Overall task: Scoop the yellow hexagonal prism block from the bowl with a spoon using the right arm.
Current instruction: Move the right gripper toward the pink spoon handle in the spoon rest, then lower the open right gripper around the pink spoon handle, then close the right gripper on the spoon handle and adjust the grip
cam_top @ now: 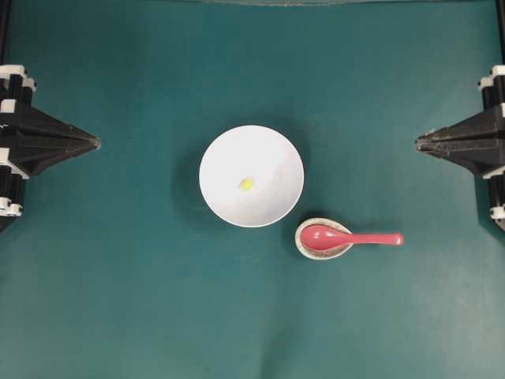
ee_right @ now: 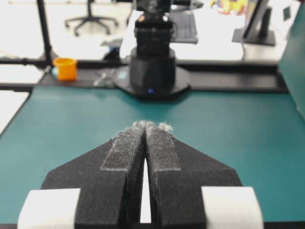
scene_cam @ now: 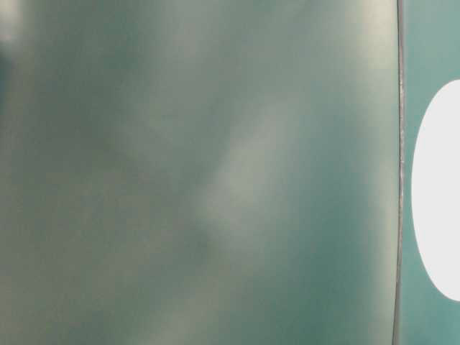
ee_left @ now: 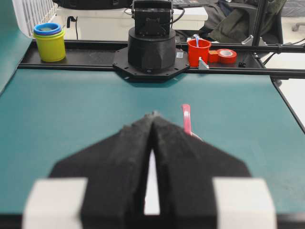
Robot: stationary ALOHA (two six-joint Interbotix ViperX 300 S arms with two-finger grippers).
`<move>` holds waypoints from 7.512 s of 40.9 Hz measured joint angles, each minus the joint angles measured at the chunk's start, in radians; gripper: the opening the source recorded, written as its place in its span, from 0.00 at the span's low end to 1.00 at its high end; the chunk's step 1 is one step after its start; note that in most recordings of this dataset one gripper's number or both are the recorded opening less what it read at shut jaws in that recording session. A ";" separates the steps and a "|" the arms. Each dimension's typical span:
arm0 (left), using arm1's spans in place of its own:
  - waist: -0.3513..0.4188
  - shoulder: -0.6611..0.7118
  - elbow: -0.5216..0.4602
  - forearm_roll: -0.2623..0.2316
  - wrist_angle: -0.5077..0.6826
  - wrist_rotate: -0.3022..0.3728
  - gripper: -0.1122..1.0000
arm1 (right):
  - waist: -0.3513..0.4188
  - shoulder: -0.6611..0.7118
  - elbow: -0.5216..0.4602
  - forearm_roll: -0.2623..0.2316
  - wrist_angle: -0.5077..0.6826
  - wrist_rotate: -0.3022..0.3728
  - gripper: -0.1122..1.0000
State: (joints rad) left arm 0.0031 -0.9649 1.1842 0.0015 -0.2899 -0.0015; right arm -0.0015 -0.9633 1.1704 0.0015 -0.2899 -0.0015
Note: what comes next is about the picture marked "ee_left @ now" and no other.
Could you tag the red plastic spoon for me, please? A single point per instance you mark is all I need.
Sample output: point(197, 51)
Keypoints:
point(187, 121)

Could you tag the white wire rack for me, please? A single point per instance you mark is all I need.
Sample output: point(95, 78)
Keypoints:
point(32, 12)

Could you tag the white ceramic bowl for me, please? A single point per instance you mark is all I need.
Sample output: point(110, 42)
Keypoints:
point(152, 206)

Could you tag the black office chair with clothes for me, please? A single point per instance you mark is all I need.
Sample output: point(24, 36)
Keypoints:
point(228, 25)

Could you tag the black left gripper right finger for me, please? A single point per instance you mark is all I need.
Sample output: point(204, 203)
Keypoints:
point(203, 187)

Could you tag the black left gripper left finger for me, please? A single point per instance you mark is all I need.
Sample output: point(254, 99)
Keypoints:
point(98, 187)

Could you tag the stacked yellow blue cups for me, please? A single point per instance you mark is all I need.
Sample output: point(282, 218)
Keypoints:
point(50, 41)

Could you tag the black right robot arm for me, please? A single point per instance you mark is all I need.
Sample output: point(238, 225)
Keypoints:
point(149, 43)

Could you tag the red tape roll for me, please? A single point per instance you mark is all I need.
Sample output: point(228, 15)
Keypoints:
point(225, 56)

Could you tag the red cup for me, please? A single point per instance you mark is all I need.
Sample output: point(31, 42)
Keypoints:
point(198, 51)

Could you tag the black aluminium frame rail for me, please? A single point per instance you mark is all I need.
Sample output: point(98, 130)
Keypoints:
point(98, 56)

